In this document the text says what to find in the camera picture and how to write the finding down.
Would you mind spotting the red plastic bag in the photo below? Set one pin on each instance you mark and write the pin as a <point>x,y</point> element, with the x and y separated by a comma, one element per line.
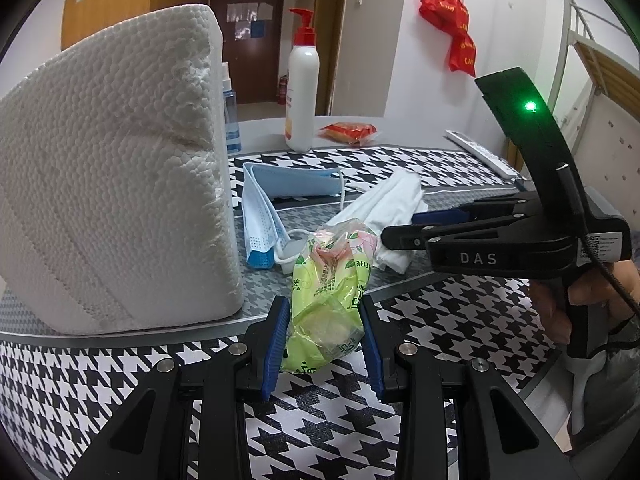
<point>445,7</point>
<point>462,55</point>

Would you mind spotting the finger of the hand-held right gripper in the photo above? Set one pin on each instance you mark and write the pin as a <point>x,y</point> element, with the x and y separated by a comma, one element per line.
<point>435,216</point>
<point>405,237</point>

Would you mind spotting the red snack packet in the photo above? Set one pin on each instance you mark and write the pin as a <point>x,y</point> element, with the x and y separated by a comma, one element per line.
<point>350,132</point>

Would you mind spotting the red fire extinguisher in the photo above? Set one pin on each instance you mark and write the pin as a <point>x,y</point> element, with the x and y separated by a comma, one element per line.
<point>283,91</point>

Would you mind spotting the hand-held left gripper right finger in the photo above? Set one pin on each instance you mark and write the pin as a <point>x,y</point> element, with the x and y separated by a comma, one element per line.
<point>372,350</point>

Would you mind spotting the white remote control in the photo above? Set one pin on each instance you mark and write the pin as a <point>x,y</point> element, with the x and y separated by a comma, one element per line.
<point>480,150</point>

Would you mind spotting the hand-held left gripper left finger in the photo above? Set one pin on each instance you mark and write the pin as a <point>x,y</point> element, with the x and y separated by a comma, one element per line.
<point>275,350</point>

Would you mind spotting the black white houndstooth mat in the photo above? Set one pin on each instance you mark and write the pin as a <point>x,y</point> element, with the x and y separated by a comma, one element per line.
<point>450,320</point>

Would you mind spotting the dark brown entrance door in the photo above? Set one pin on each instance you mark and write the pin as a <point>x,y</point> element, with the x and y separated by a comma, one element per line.
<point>245,60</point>

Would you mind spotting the wooden side door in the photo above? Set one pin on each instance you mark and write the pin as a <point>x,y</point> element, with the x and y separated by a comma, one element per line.
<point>339,35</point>

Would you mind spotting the person's right forearm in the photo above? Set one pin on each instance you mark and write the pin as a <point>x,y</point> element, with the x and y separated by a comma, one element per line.
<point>620,390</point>

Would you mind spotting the white paper notice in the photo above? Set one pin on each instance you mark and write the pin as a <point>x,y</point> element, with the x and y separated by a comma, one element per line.
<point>247,11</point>

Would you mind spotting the white metal bunk bed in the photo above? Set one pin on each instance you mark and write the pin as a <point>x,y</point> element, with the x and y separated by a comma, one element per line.
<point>600,65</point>

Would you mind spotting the blue paper notice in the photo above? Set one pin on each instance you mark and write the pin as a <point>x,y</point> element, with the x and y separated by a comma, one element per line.
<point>257,29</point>

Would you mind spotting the person's right hand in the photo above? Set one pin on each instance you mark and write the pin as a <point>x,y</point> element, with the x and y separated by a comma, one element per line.
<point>550,310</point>

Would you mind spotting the blue face mask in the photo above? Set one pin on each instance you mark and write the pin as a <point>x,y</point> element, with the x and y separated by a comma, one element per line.
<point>260,230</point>
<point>295,180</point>

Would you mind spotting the blue spray bottle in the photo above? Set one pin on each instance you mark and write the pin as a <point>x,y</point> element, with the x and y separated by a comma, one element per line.
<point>231,125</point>

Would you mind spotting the white cloth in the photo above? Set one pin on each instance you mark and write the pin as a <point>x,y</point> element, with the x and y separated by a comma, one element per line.
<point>390,200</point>

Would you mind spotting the green tissue pack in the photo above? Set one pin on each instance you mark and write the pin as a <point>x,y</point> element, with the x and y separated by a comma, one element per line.
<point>325,300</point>

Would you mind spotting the white pump bottle red cap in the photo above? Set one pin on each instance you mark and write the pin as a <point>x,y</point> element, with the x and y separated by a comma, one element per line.
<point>301,85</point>

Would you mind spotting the white foam box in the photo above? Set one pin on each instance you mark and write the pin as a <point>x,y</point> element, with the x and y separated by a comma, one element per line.
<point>110,160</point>

